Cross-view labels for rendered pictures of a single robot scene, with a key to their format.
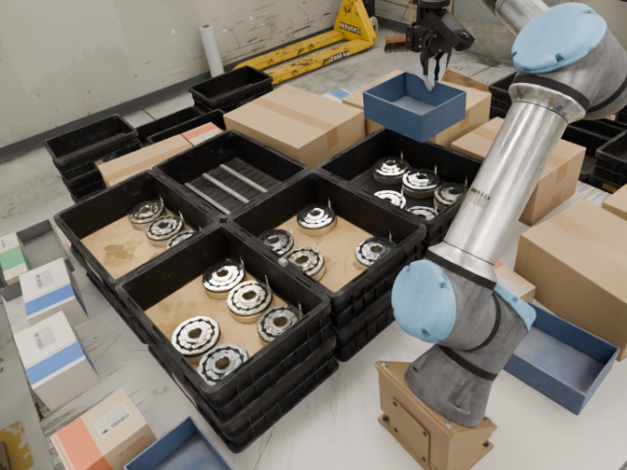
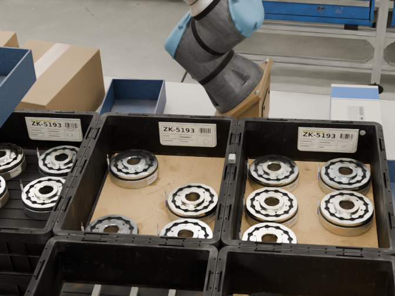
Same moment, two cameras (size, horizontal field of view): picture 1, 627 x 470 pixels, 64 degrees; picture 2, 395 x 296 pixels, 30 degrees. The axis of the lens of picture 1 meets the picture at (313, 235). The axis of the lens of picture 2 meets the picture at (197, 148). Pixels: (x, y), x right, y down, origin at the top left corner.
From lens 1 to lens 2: 1.89 m
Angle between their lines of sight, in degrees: 94
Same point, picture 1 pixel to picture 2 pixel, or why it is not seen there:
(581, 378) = (134, 105)
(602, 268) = (63, 67)
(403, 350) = not seen: hidden behind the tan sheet
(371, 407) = not seen: hidden behind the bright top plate
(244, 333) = (301, 199)
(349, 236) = (114, 208)
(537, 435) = (196, 108)
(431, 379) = (250, 65)
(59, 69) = not seen: outside the picture
